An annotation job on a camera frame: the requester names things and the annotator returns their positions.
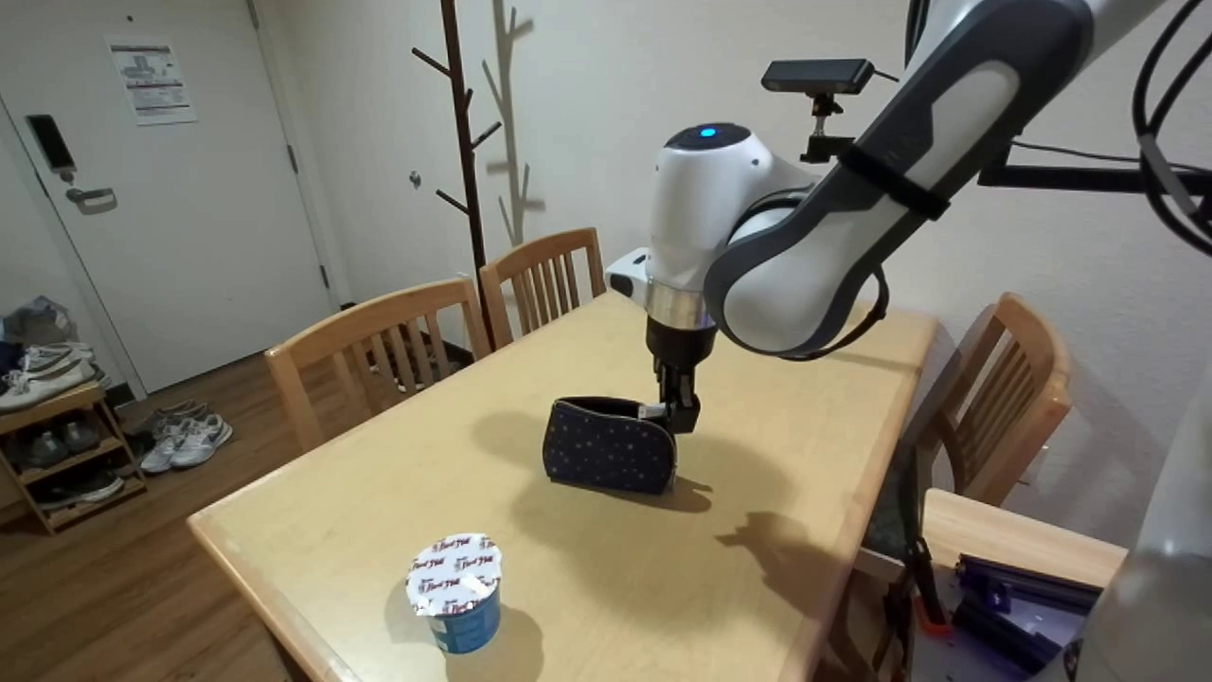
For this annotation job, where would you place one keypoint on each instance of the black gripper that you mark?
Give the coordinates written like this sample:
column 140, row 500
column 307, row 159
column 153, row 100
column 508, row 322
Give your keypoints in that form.
column 674, row 357

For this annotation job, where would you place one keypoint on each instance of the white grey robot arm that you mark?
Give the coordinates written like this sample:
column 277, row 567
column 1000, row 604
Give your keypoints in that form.
column 772, row 255

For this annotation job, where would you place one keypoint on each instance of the navy blue zip purse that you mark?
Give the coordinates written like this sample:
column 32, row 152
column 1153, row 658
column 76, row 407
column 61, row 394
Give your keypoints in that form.
column 609, row 445

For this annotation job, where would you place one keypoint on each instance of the blue white yogurt cup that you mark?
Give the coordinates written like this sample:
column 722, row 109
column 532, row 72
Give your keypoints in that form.
column 451, row 589

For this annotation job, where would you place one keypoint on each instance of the wooden chair right side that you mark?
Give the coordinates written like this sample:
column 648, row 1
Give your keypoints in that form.
column 989, row 409

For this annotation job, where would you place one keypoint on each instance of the wooden chair near left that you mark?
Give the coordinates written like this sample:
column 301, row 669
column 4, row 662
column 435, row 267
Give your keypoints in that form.
column 375, row 352

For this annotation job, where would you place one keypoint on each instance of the purple box lower right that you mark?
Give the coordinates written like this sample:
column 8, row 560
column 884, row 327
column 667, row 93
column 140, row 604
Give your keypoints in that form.
column 1000, row 623

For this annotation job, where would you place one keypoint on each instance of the dark wooden coat stand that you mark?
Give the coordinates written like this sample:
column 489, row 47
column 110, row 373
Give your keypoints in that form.
column 469, row 143

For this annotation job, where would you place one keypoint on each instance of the white sneakers on floor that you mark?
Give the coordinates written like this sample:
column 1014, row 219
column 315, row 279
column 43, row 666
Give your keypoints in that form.
column 188, row 442

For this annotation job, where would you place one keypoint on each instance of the white entrance door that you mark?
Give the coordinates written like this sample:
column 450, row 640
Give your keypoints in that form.
column 196, row 235

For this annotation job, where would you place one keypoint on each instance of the wooden shoe rack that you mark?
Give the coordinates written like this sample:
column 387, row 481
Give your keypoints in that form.
column 71, row 457

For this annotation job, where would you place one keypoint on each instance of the paper notice on door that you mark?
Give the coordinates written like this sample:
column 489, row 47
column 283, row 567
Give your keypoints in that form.
column 153, row 80

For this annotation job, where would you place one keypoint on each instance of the shoes on rack top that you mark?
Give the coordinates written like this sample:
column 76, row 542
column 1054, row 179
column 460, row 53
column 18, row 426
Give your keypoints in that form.
column 43, row 352

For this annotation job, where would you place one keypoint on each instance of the black camera on boom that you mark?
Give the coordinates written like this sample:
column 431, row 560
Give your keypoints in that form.
column 820, row 76

